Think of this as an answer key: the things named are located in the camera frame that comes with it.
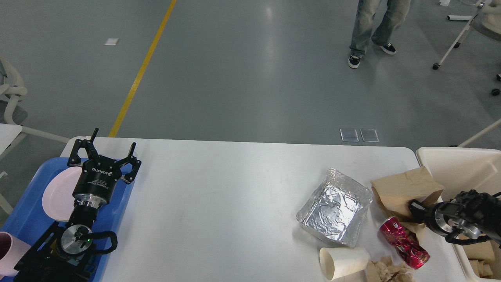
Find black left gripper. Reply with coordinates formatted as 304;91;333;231
67;127;142;207

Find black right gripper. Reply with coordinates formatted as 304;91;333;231
409;200;451;235

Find brown paper bag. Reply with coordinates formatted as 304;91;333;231
371;166;445;242
462;241;496;279

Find pink plate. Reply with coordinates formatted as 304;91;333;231
42;166;82;222

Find brown paper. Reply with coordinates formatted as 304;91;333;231
365;256;415;282

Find aluminium foil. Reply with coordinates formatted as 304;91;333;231
296;168;373;248

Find white paper cup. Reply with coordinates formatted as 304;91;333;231
319;248;370;281

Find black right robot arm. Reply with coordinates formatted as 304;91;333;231
408;190;501;245

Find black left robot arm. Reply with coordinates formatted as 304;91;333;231
14;128;142;282

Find red crushed can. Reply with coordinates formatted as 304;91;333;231
379;217;431;269

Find white waste bin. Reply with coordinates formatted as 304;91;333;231
416;147;501;282

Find brown paper bag in bin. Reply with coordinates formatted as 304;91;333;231
462;241;496;279

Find white side table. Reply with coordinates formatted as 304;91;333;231
0;124;23;216

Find white office chair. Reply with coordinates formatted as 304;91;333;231
0;57;69;143

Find pink ribbed cup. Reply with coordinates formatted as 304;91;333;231
0;231;31;278

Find white wheeled stand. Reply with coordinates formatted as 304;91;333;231
432;0;500;70

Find person in jeans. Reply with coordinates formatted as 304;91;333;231
348;0;411;69

